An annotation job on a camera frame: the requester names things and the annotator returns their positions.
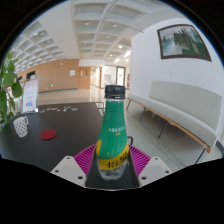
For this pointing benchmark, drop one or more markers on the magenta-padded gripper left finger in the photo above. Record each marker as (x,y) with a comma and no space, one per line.
(68,168)

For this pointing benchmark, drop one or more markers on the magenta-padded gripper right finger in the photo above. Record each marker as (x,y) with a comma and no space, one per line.
(154,168)

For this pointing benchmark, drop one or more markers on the green drink bottle black cap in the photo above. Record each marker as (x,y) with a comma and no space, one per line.
(112,133)

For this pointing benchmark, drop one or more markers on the flat round red coaster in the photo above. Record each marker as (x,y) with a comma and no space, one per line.
(48,134)

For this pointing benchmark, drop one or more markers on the small flat colourful card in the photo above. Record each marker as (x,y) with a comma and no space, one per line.
(74,109)
(66,108)
(52,109)

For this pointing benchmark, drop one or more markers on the white dotted mug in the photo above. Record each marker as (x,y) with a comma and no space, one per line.
(21,127)

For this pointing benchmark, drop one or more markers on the long white bench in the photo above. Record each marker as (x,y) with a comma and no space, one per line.
(180,106)

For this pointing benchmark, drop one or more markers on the chairs around table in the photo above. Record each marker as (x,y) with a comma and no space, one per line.
(100,106)

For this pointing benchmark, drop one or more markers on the clear standing sign holder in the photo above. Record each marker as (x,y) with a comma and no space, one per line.
(30,96)

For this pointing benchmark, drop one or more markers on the wooden double door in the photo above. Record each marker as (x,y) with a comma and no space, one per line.
(84,78)

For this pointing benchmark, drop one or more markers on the dark-framed glass door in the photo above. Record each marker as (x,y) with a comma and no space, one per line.
(120,76)

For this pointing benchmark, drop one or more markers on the green leafy potted plant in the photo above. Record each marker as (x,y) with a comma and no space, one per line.
(7,80)

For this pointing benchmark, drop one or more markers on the dark-framed landscape painting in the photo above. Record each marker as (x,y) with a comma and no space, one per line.
(183,42)

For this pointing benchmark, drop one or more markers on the recessed ceiling lights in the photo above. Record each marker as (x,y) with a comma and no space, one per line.
(100,40)

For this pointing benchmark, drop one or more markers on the white wall notice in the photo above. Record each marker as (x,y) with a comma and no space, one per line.
(72,73)

